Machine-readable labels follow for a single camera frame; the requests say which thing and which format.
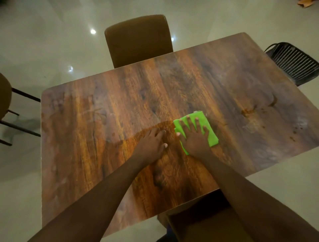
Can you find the brown upholstered chair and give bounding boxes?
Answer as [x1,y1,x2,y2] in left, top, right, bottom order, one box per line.
[0,72,41,147]
[104,14,174,69]
[156,189,255,242]

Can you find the person's blue trousers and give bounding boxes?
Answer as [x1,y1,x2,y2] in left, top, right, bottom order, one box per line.
[156,225,179,242]

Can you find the person's left forearm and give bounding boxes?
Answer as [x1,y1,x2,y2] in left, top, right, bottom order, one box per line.
[27,159,148,242]

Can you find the person's right hand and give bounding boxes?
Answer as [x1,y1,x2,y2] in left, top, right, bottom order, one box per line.
[176,116,212,160]

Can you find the green cleaning cloth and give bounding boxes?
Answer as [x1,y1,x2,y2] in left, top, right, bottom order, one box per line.
[173,110,219,156]

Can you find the person's left hand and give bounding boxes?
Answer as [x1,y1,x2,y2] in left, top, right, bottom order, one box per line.
[132,128,168,166]

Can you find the wooden table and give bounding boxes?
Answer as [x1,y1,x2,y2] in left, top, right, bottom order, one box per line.
[41,32,319,237]

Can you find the black plastic basket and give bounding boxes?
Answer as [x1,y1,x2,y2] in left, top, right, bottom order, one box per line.
[264,42,319,87]

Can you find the person's right forearm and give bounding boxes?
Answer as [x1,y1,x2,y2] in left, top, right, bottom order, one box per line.
[203,152,319,242]

